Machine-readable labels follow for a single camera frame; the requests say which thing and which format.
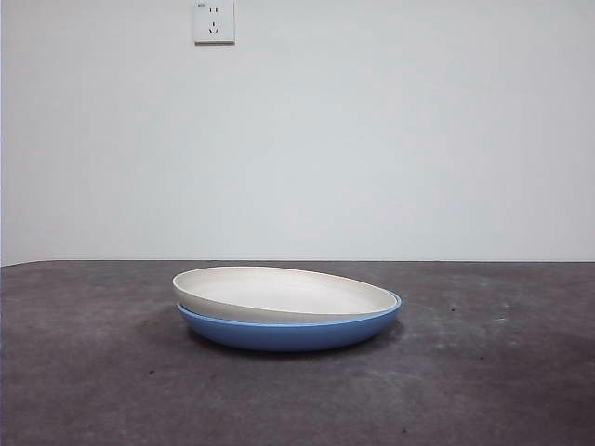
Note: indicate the white wall socket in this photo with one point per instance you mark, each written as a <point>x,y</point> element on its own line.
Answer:
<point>214,23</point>

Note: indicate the white round plate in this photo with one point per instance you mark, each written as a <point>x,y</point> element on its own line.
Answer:
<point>279,293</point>

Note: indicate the blue round plate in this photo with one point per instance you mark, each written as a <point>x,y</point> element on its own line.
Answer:
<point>288,335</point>

